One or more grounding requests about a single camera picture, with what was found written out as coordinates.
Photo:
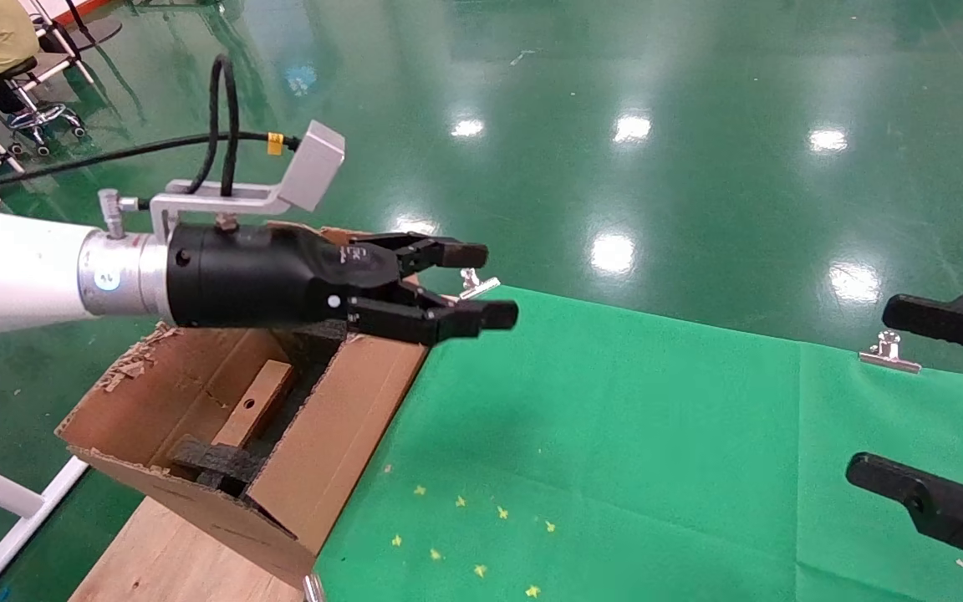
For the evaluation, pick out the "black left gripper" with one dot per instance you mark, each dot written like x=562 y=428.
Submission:
x=256 y=276

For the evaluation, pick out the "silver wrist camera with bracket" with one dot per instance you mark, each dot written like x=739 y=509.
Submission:
x=314 y=163

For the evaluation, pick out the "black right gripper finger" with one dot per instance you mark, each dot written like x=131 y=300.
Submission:
x=941 y=320
x=941 y=506

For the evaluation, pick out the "large open cardboard carton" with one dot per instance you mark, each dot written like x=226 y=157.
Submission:
x=331 y=451

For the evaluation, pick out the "black foam block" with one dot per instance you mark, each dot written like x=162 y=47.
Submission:
x=214 y=460
x=314 y=339

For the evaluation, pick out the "white framed desk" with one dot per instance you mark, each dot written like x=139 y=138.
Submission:
x=72 y=54

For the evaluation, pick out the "black stand round base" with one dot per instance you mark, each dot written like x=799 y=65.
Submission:
x=101 y=32

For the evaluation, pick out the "black stool chrome base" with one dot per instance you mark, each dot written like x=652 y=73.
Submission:
x=47 y=117

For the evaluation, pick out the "green table cloth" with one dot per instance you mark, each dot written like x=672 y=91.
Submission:
x=699 y=460

